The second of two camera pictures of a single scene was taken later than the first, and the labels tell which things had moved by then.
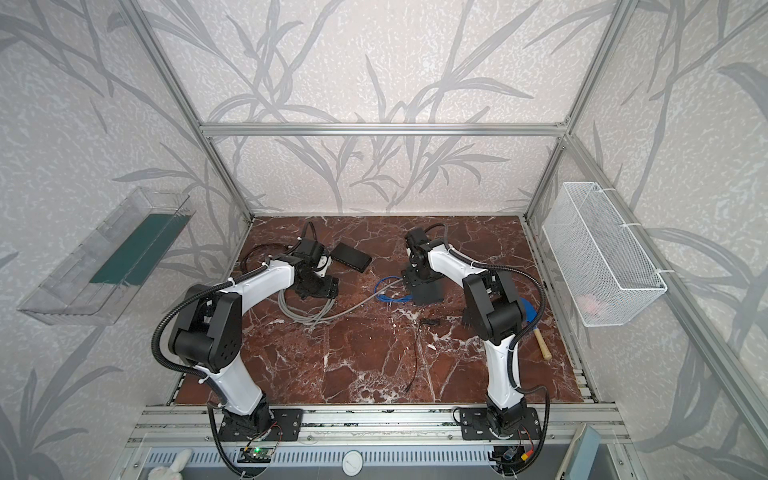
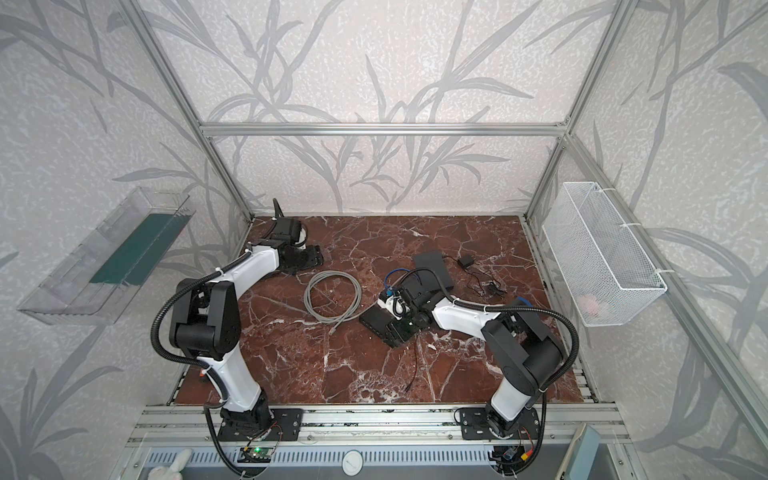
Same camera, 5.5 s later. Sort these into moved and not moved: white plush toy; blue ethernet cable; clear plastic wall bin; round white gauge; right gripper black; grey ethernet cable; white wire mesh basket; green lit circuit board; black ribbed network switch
Moved: grey ethernet cable; black ribbed network switch; blue ethernet cable; right gripper black
Not moved: white wire mesh basket; green lit circuit board; clear plastic wall bin; round white gauge; white plush toy
